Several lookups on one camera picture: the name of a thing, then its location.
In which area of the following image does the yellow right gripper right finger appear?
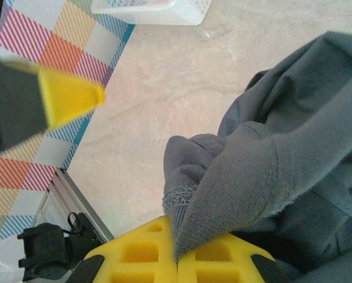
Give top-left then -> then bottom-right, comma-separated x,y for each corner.
177,234 -> 291,283

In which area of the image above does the grey t-shirt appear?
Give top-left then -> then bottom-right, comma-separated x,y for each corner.
162,31 -> 352,283

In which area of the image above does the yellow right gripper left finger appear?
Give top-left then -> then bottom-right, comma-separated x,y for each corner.
66,215 -> 178,283

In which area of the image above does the aluminium table side rail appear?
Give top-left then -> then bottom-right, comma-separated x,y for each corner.
32,167 -> 116,245

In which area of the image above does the white plastic mesh basket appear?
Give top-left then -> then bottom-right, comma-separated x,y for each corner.
91,0 -> 213,27

